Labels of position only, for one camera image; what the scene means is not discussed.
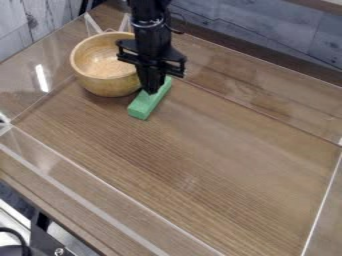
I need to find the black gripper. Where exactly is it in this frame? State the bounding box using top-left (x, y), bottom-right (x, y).
top-left (116, 19), bottom-right (187, 94)

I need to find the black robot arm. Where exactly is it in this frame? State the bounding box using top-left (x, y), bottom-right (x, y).
top-left (116, 0), bottom-right (187, 95)

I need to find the black table leg bracket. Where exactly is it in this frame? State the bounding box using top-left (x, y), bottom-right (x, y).
top-left (29, 211), bottom-right (76, 256)

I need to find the black cable lower left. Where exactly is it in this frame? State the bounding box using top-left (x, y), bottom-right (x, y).
top-left (0, 227), bottom-right (32, 256)

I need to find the wooden bowl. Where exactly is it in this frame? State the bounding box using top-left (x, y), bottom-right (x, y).
top-left (69, 32), bottom-right (140, 97)

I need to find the green rectangular stick block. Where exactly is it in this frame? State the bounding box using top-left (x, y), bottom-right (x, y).
top-left (126, 76), bottom-right (172, 120)

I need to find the clear acrylic tray wall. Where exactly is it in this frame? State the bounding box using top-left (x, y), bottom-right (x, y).
top-left (0, 7), bottom-right (342, 256)

